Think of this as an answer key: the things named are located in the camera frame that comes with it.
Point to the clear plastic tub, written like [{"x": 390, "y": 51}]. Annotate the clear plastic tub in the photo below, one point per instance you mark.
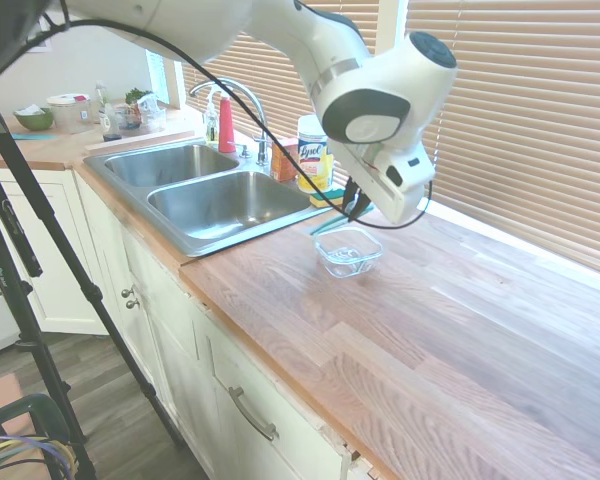
[{"x": 140, "y": 122}]

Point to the red plastic bottle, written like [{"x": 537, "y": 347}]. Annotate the red plastic bottle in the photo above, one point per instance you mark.
[{"x": 226, "y": 130}]

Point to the yellow and green sponge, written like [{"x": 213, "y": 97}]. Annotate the yellow and green sponge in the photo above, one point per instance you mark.
[{"x": 325, "y": 199}]

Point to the yellow Lysol wipes canister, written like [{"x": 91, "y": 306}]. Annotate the yellow Lysol wipes canister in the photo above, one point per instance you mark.
[{"x": 312, "y": 165}]

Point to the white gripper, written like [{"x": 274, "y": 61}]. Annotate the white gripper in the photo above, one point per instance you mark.
[{"x": 402, "y": 197}]

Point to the stainless steel double sink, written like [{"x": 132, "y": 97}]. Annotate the stainless steel double sink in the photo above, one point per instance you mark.
[{"x": 220, "y": 205}]

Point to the round metal cabinet knob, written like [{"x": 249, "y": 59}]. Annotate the round metal cabinet knob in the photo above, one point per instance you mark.
[
  {"x": 131, "y": 303},
  {"x": 126, "y": 291}
]

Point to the green bowl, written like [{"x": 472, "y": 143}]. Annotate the green bowl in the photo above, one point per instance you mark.
[{"x": 32, "y": 122}]

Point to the green clamp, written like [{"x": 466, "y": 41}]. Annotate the green clamp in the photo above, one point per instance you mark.
[{"x": 40, "y": 400}]

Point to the chrome kitchen faucet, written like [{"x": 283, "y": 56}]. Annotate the chrome kitchen faucet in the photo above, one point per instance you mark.
[{"x": 241, "y": 88}]

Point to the brown wooden board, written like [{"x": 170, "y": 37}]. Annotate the brown wooden board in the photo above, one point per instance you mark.
[{"x": 0, "y": 400}]

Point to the clear soap pump bottle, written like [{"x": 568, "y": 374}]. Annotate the clear soap pump bottle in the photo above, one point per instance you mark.
[{"x": 211, "y": 127}]

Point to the clear glass food container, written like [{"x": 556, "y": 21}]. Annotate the clear glass food container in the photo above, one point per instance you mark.
[{"x": 350, "y": 265}]

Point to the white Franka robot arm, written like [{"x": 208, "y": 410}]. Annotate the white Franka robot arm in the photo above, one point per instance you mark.
[{"x": 280, "y": 30}]

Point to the brushed metal drawer pull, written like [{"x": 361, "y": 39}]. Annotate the brushed metal drawer pull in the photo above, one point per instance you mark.
[{"x": 252, "y": 415}]

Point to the black camera tripod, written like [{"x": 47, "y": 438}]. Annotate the black camera tripod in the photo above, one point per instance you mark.
[{"x": 15, "y": 235}]

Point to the medium beige window blind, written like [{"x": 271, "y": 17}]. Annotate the medium beige window blind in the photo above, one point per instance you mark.
[{"x": 280, "y": 90}]

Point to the green leafy herbs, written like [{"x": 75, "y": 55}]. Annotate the green leafy herbs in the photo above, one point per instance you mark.
[{"x": 139, "y": 95}]

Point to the clear bottle with white label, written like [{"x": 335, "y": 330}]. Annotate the clear bottle with white label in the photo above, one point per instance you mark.
[{"x": 107, "y": 117}]

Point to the white base cabinet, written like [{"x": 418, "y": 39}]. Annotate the white base cabinet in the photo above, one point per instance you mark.
[{"x": 170, "y": 350}]

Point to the white lidded canister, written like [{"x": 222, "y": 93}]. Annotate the white lidded canister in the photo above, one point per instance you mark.
[{"x": 70, "y": 117}]

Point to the orange cardboard box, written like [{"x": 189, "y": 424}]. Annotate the orange cardboard box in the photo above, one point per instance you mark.
[{"x": 282, "y": 164}]

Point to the wide beige window blind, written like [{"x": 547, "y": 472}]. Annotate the wide beige window blind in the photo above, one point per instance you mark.
[{"x": 530, "y": 125}]

